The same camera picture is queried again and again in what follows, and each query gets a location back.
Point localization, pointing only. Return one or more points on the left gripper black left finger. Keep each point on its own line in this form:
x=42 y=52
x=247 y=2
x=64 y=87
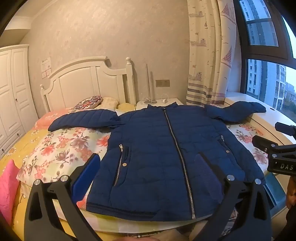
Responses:
x=41 y=219

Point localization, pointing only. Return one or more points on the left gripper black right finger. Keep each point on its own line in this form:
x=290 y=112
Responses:
x=243 y=212

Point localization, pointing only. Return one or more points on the navy blue puffer jacket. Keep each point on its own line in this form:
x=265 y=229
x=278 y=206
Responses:
x=155 y=167

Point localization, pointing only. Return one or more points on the person's right hand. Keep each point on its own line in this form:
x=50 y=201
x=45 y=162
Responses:
x=291 y=191

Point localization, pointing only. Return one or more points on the white window sill ledge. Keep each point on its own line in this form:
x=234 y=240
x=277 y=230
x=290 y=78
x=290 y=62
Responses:
x=265 y=120

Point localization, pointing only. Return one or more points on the pink cushion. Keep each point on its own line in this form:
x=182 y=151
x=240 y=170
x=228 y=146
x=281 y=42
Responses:
x=9 y=185

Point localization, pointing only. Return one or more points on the floral bed quilt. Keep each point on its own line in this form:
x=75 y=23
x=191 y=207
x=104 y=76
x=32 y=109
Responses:
x=59 y=153

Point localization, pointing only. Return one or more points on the yellow bed sheet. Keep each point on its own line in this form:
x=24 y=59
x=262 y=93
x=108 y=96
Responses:
x=19 y=151

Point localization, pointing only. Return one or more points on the white wardrobe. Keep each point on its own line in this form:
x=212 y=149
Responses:
x=18 y=112

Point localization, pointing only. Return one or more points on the dark framed window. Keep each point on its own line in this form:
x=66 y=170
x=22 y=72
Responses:
x=267 y=39

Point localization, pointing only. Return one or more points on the purple patterned pillow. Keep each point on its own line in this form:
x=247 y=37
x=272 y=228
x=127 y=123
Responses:
x=89 y=103

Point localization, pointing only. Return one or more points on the white nightstand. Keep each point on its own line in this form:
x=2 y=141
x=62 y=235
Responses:
x=159 y=102

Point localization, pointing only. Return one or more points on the patterned cream curtain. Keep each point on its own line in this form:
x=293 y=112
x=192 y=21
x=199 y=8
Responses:
x=212 y=39

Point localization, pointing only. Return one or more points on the white wooden headboard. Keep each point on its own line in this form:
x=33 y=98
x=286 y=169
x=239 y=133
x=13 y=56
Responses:
x=88 y=77

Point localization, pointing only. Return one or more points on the brass wall switch plate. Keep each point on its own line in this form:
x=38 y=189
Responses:
x=162 y=83

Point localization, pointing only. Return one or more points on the wall calendar paper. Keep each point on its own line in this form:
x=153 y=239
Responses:
x=46 y=68

